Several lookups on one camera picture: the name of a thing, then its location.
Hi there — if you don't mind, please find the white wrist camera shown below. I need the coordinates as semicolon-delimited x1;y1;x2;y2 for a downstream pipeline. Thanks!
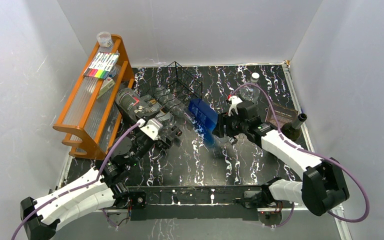
227;95;243;117
137;118;163;141

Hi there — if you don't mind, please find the black wire wine rack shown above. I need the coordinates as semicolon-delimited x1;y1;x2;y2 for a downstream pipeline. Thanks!
133;61;203;109

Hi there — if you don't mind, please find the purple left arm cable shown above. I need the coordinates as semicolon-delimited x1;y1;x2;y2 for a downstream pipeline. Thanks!
10;119;147;240

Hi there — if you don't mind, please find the small white box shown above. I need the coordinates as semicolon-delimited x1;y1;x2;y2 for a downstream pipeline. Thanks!
96;77;115;99

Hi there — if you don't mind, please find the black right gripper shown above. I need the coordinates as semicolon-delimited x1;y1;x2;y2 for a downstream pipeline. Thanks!
212;110;248;138

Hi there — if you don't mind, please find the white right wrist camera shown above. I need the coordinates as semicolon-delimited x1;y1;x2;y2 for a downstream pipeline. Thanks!
227;95;243;117

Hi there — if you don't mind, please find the round clear bottle black label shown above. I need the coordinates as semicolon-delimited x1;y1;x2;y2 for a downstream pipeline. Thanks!
115;88;153;123

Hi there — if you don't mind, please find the clear bottle white cap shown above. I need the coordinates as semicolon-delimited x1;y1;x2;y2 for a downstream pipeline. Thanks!
239;72;261;104

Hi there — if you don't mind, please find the brown booklet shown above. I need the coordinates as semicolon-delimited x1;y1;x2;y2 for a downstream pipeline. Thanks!
265;103;299;128

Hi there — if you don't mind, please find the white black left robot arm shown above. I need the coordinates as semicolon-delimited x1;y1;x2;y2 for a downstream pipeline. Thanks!
11;119;182;240

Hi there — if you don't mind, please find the square clear bottle black cap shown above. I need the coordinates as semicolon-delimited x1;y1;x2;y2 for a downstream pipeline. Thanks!
141;94;165;120

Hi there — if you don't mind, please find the pack of coloured markers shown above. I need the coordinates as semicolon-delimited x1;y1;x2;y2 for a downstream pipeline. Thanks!
83;51;120;79

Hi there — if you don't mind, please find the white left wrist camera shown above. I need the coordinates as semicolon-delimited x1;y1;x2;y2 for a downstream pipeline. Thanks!
137;118;163;141

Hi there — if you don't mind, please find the olive green wine bottle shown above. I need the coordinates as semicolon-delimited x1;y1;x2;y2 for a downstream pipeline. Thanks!
281;113;308;142

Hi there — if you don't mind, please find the blue glass bottle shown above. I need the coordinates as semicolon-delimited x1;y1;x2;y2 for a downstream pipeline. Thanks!
188;98;218;147

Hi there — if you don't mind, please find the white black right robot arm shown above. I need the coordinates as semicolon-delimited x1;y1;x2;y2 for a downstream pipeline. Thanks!
212;95;350;216

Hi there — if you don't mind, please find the orange wooden shelf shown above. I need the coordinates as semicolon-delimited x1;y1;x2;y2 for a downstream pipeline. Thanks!
52;34;135;160

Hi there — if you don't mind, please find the clear plastic cup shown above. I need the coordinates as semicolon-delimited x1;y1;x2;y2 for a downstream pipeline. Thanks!
96;31;114;48

